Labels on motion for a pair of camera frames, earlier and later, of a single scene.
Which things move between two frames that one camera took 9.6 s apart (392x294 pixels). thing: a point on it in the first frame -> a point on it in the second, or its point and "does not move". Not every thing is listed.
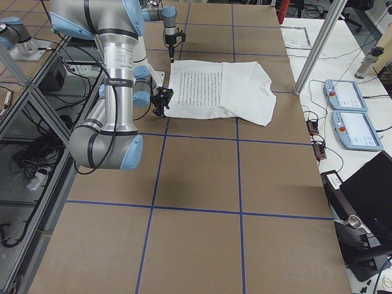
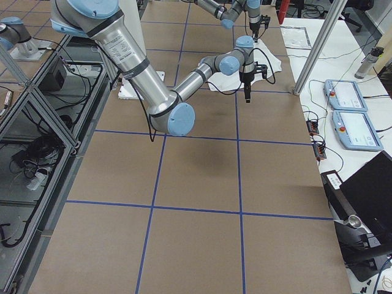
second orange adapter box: [318, 150] does not move
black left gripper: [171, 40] -> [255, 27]
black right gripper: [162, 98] -> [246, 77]
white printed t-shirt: [203, 89] -> [220, 82]
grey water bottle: [369, 61] does not move
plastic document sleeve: [296, 37] does not move
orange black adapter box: [312, 126] does not move
